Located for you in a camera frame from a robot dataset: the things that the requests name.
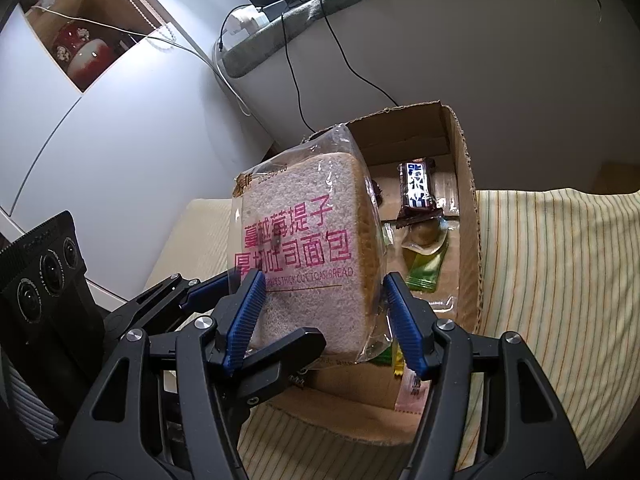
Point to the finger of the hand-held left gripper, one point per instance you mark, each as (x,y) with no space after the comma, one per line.
(205,292)
(290,355)

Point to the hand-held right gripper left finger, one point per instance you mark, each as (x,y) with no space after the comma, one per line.
(245,320)

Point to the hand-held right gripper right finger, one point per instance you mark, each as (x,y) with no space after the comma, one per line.
(405,330)

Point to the green candy packet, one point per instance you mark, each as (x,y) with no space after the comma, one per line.
(425,272)

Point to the pink snack packet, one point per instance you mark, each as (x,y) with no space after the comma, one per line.
(412,395)

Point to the vacuum-packed brown egg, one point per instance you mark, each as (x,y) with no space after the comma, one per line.
(425,235)

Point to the bagged sliced bread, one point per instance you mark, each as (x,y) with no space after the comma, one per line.
(300,210)

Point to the dark chocolate bar white print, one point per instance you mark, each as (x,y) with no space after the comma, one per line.
(416,190)

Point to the cardboard box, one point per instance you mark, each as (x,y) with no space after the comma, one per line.
(462,185)

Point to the grey striped cloth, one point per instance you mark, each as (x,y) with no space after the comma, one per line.
(30,400)

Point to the striped tablecloth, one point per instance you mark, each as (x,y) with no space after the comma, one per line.
(550,285)

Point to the red and white jar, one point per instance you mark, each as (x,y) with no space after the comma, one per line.
(82,55)

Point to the white power adapter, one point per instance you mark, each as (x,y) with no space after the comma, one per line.
(245,20)

